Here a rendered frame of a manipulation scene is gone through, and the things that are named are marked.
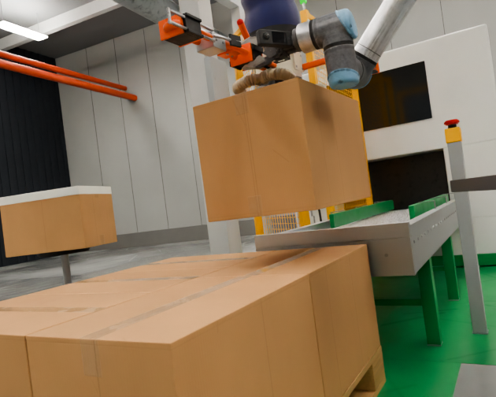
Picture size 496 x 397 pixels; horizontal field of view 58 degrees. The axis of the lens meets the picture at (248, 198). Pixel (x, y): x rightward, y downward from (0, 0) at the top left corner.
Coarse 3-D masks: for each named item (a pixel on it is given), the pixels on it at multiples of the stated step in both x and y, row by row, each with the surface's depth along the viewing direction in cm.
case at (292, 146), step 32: (256, 96) 142; (288, 96) 136; (320, 96) 149; (224, 128) 148; (256, 128) 142; (288, 128) 137; (320, 128) 145; (352, 128) 174; (224, 160) 149; (256, 160) 143; (288, 160) 138; (320, 160) 142; (352, 160) 169; (224, 192) 150; (256, 192) 144; (288, 192) 138; (320, 192) 139; (352, 192) 165
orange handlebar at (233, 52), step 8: (168, 24) 114; (208, 32) 126; (200, 40) 129; (208, 40) 127; (232, 48) 137; (240, 48) 141; (224, 56) 141; (232, 56) 142; (272, 64) 161; (304, 64) 170; (312, 64) 169; (320, 64) 167
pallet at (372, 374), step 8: (376, 352) 171; (368, 360) 163; (376, 360) 170; (368, 368) 161; (376, 368) 169; (360, 376) 152; (368, 376) 166; (376, 376) 168; (384, 376) 176; (352, 384) 145; (360, 384) 168; (368, 384) 166; (376, 384) 166; (344, 392) 139; (352, 392) 166; (360, 392) 165; (368, 392) 164; (376, 392) 165
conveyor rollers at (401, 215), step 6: (396, 210) 386; (402, 210) 374; (408, 210) 363; (372, 216) 351; (378, 216) 340; (384, 216) 336; (390, 216) 326; (396, 216) 315; (402, 216) 305; (408, 216) 302; (354, 222) 311; (360, 222) 301; (366, 222) 290; (372, 222) 287; (378, 222) 277; (384, 222) 275; (390, 222) 265
